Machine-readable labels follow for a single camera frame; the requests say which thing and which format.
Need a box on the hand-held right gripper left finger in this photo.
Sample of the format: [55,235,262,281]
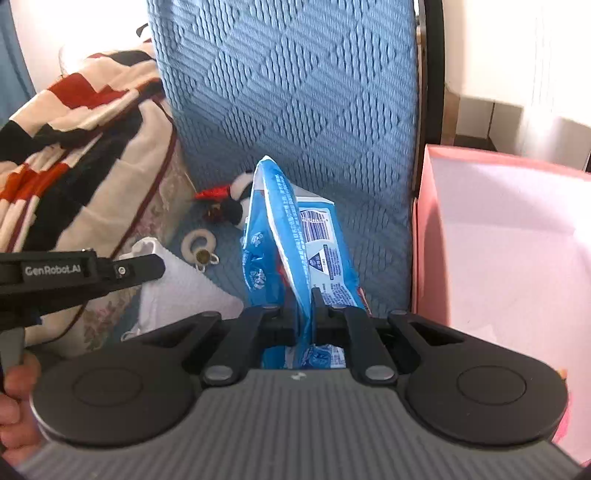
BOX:
[122,286,300,387]

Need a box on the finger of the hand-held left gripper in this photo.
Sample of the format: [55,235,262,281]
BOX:
[95,253,167,297]

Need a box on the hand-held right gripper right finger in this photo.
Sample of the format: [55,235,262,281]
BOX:
[311,286,467,387]

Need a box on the white face mask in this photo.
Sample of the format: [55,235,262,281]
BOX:
[121,237,245,343]

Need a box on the blue tissue packet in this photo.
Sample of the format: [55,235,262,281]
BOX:
[239,155,369,370]

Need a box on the pink cardboard box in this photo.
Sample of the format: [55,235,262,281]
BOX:
[411,144,591,468]

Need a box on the person's left hand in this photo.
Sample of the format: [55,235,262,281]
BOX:
[0,351,44,467]

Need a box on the small red foil wrapper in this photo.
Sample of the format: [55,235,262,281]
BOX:
[194,185,232,202]

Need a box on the panda plush toy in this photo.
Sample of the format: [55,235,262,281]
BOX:
[217,171,256,228]

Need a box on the black red cream striped blanket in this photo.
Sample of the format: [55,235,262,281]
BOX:
[0,39,163,251]

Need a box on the blue curtain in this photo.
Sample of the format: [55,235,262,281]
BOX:
[0,0,36,117]

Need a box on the blue textured mat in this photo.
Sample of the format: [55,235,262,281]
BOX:
[147,0,419,370]

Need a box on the white ring keychain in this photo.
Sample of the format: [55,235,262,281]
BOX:
[181,229,221,274]

